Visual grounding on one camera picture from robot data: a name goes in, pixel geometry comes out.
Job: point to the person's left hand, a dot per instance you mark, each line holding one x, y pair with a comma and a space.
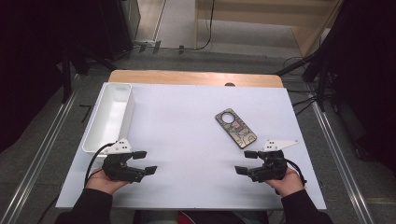
99, 183

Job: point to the person's right hand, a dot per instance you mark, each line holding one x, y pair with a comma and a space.
288, 185

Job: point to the black metal stand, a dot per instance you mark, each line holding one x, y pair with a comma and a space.
66, 81
321, 90

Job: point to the white plastic bin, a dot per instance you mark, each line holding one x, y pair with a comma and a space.
109, 121

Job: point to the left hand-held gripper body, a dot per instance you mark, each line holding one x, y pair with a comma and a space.
118, 168

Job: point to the dark floor bracket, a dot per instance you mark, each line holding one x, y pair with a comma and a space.
181, 49
143, 47
156, 46

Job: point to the light wooden shelf frame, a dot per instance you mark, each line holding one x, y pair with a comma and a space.
311, 34

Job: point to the patterned phone case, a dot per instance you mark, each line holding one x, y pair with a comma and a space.
238, 130

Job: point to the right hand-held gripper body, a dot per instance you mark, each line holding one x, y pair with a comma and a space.
271, 168

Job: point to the black cabinet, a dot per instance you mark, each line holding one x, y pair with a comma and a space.
112, 28

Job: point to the metal floor rail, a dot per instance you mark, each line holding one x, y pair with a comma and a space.
34, 161
342, 168

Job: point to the dark curtain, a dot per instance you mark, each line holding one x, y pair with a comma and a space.
367, 77
25, 62

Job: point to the dark table grommet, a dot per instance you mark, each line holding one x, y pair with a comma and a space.
229, 84

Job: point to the white table mat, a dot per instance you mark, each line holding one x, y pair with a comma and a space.
186, 140

